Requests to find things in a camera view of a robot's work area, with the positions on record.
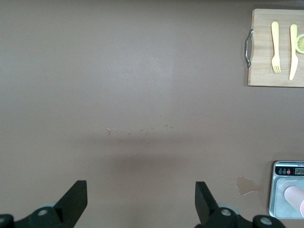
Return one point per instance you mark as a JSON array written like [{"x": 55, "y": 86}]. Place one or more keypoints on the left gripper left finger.
[{"x": 71, "y": 204}]

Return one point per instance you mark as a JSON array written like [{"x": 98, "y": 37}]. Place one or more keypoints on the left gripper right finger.
[{"x": 206, "y": 206}]

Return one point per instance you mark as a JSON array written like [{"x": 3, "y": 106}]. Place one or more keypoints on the pink plastic cup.
[{"x": 294, "y": 198}]

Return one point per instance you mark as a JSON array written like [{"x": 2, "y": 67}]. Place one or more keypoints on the silver digital kitchen scale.
[{"x": 276, "y": 204}]

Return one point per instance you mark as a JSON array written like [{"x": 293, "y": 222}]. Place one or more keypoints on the yellow plastic knife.
[{"x": 293, "y": 59}]

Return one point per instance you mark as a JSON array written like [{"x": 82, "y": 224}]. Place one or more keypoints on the yellow plastic fork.
[{"x": 275, "y": 42}]

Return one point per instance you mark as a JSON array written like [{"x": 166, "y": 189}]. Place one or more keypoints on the lemon slice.
[{"x": 300, "y": 44}]

